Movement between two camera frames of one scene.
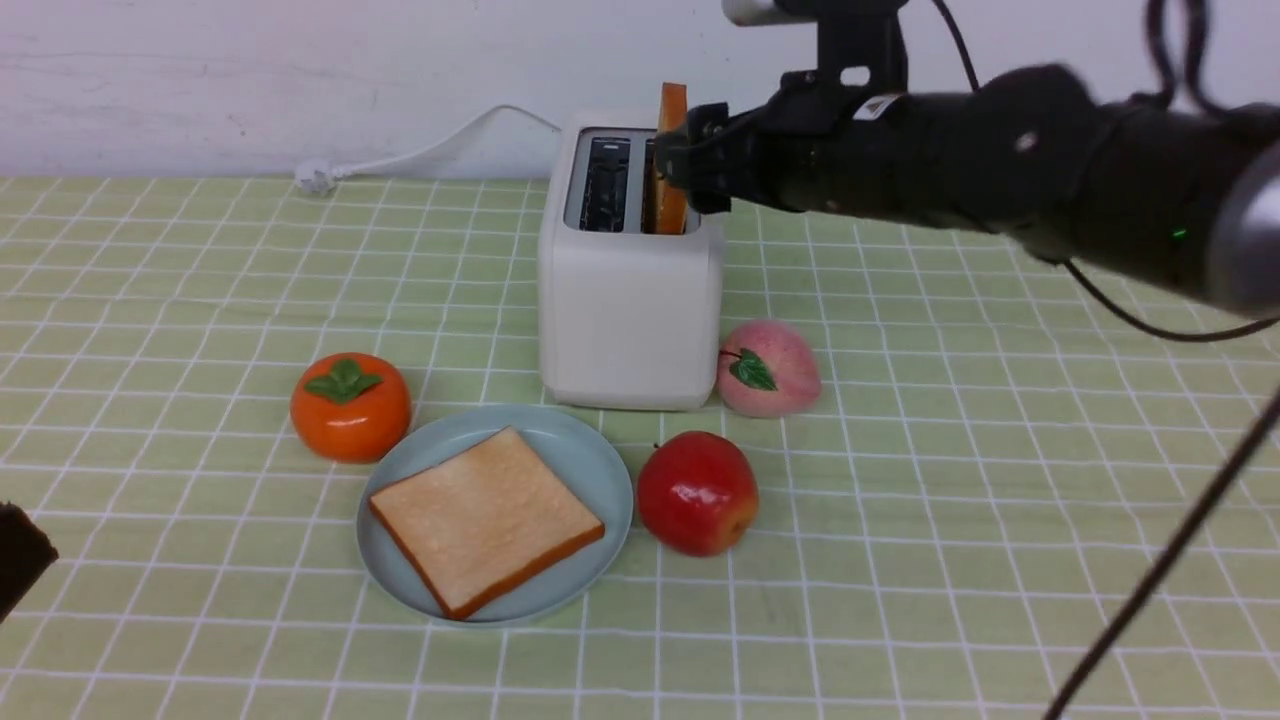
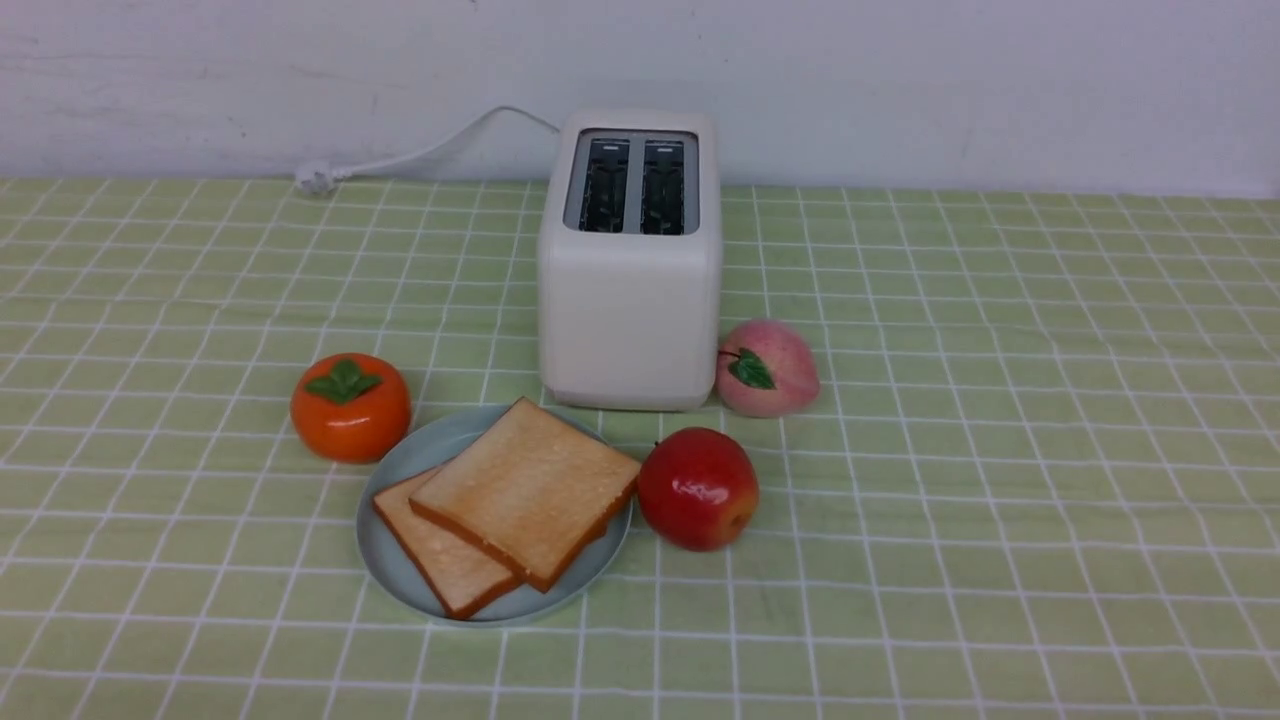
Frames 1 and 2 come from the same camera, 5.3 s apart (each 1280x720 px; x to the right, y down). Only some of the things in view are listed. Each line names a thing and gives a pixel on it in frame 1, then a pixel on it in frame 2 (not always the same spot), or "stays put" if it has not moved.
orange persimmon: (351, 407) stays put
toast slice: (671, 202) → (521, 499)
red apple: (698, 494) stays put
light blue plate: (583, 456) stays put
